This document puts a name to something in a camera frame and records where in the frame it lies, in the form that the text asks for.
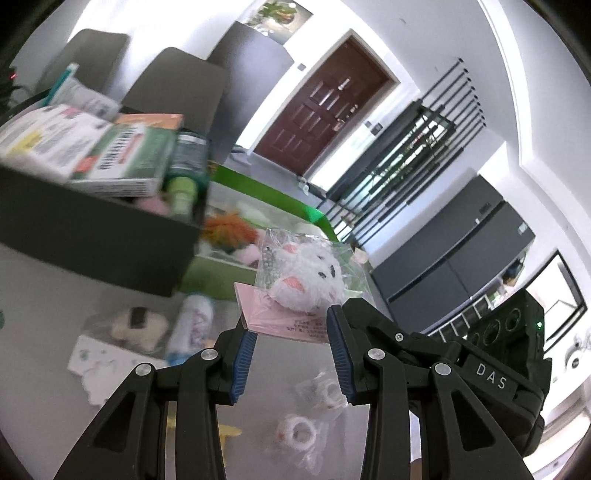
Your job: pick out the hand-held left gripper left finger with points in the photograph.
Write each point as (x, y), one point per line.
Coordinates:
(240, 364)

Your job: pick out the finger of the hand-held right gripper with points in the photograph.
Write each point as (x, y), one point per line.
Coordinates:
(415, 346)

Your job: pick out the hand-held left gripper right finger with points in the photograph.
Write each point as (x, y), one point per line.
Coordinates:
(341, 360)

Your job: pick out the bagged plush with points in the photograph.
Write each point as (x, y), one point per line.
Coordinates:
(304, 277)

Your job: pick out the green rimmed clear bin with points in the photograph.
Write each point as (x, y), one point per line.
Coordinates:
(207, 277)

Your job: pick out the orange feathery toy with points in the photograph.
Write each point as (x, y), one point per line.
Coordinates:
(228, 230)

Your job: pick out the bagged patterned tape roll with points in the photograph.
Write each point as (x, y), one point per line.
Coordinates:
(323, 392)
(298, 431)

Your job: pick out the white cubby shelf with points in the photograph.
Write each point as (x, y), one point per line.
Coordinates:
(466, 318)

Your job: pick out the blue and white bottle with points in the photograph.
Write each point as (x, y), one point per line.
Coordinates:
(191, 323)

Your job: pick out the yellow flat item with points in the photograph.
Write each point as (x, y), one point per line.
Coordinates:
(231, 431)

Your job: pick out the dark grey refrigerator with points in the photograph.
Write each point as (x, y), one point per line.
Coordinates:
(452, 249)

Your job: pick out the cream plush with black patch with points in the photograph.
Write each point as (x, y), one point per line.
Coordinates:
(138, 327)

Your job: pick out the white sticker sheet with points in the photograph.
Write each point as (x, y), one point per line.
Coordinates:
(106, 369)

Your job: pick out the black slat room divider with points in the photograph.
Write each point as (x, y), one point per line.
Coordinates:
(406, 152)

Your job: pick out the black storage box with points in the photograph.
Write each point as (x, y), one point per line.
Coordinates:
(92, 235)

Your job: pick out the green plastic bottle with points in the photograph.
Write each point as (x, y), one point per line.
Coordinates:
(184, 170)

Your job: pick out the green white medicine carton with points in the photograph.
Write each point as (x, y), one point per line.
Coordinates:
(129, 161)

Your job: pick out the dark red entrance door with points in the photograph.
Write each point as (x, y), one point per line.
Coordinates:
(323, 106)

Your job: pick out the orange carton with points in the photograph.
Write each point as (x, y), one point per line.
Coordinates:
(152, 122)

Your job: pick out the grey dining chair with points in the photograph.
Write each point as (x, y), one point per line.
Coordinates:
(180, 87)
(87, 55)

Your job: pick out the dark grey cabinet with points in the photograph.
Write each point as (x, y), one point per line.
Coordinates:
(249, 78)

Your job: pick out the white printed packet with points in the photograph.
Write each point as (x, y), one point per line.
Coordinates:
(83, 99)

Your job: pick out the framed wall picture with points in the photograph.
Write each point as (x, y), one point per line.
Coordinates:
(281, 21)

